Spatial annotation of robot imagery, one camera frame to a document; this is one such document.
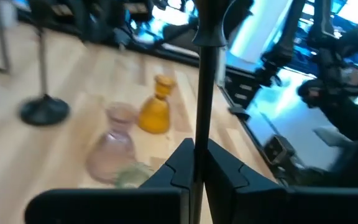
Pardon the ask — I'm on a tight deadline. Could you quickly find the amber glass candle holder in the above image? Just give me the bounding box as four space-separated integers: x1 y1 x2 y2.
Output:
137 74 177 134

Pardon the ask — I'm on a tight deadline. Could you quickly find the green glass candle holder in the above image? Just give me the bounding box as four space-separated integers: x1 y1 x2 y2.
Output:
114 162 155 189

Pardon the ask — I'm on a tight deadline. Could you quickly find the tall black candlestick holder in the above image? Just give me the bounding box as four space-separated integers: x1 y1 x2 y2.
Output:
190 0 231 224

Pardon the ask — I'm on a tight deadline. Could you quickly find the pink glass candle holder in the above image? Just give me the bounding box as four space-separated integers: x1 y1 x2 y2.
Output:
85 101 139 184

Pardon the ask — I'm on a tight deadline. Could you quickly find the short black candlestick holder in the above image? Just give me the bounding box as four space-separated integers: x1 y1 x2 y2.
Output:
19 26 71 127

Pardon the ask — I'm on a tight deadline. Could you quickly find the black office chair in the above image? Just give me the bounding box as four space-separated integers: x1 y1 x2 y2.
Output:
296 24 358 187

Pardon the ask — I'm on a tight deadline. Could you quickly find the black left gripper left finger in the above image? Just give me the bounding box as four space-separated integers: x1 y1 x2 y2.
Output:
24 138 196 224

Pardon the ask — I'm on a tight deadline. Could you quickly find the black table edge bracket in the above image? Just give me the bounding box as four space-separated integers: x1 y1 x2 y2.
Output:
228 105 251 122
262 134 296 166

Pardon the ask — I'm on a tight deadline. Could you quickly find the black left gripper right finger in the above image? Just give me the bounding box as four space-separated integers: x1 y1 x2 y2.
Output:
203 139 358 224

